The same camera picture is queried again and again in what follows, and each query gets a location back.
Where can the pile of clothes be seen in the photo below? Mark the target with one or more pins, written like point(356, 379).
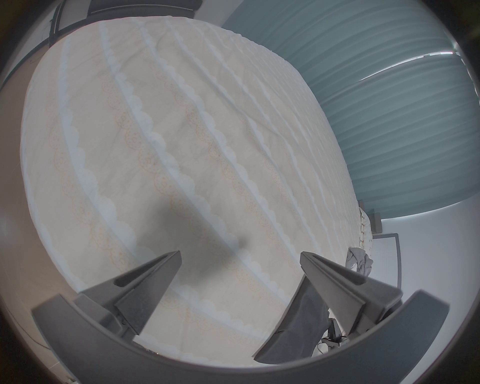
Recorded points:
point(358, 260)

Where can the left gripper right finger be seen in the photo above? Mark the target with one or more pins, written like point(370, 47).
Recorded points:
point(341, 296)

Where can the blue-green curtain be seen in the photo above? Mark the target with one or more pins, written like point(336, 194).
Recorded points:
point(393, 112)

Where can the white printed pillow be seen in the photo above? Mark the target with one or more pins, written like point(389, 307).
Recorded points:
point(365, 228)

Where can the bed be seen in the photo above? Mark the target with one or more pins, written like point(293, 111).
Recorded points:
point(168, 150)

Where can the grey bedside table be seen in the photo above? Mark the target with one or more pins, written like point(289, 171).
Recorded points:
point(375, 221)

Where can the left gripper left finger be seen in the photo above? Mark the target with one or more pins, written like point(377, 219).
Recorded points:
point(142, 296)

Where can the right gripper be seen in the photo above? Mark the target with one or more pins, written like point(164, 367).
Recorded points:
point(333, 339)

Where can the black T-shirt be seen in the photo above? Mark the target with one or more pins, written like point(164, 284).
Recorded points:
point(300, 326)

